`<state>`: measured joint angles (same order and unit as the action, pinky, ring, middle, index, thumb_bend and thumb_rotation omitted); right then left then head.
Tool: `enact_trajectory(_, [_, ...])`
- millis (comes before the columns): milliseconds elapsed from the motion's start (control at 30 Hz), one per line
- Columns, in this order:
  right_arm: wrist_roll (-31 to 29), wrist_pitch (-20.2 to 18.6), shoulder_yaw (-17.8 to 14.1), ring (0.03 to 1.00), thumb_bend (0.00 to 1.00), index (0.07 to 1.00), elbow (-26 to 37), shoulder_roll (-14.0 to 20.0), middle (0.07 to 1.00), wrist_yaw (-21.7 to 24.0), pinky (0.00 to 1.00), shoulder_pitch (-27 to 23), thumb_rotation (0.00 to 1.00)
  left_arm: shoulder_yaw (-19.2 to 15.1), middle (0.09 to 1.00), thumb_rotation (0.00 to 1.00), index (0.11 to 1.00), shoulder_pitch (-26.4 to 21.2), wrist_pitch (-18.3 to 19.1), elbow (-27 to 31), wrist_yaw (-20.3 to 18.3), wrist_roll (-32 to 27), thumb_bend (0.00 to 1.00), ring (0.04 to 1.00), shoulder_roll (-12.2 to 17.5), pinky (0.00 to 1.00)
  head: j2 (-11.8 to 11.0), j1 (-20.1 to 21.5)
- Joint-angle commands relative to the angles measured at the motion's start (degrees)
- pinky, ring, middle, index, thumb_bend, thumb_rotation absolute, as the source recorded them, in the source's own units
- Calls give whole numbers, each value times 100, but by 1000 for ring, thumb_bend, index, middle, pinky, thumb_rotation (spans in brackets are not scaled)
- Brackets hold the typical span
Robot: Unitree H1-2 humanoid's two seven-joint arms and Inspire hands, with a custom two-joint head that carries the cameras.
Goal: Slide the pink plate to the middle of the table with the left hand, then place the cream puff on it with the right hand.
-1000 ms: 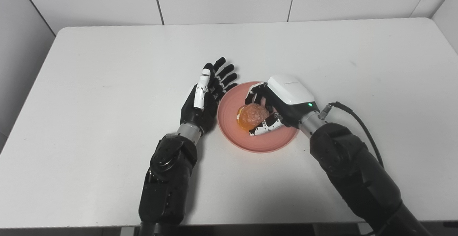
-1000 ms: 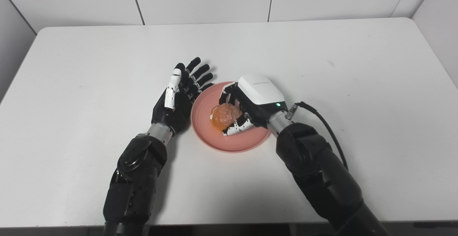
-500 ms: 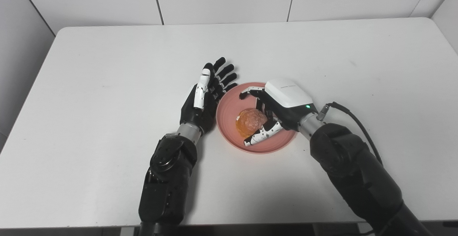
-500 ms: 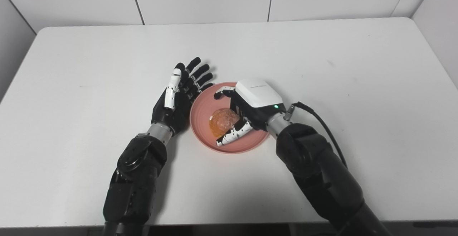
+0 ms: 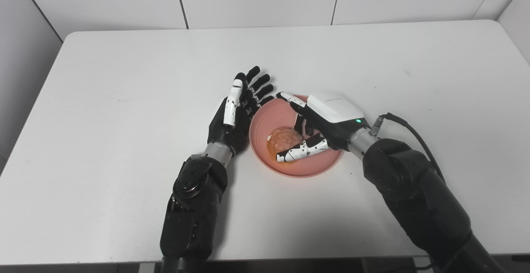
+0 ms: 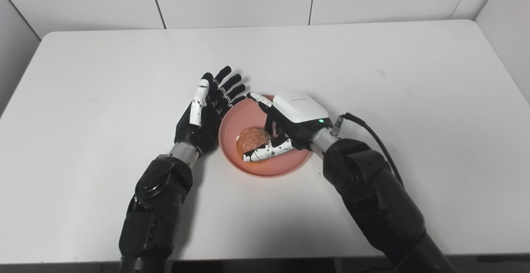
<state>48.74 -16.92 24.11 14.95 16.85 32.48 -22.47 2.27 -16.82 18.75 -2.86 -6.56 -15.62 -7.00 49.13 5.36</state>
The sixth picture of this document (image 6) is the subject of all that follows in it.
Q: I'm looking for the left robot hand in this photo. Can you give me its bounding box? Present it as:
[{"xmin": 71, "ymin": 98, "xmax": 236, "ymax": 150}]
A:
[{"xmin": 174, "ymin": 65, "xmax": 248, "ymax": 156}]

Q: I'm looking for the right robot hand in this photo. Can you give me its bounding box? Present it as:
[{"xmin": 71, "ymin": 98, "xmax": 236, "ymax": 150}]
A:
[{"xmin": 242, "ymin": 91, "xmax": 334, "ymax": 163}]

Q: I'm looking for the pink plate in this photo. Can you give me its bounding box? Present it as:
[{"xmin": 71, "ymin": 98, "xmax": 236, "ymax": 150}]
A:
[{"xmin": 218, "ymin": 95, "xmax": 313, "ymax": 179}]

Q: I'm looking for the orange cream puff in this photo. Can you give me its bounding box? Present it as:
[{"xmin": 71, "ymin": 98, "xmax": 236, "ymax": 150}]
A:
[{"xmin": 236, "ymin": 127, "xmax": 272, "ymax": 165}]

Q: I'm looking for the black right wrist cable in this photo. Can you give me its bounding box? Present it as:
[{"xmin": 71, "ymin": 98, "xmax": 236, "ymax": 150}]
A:
[{"xmin": 330, "ymin": 113, "xmax": 404, "ymax": 186}]

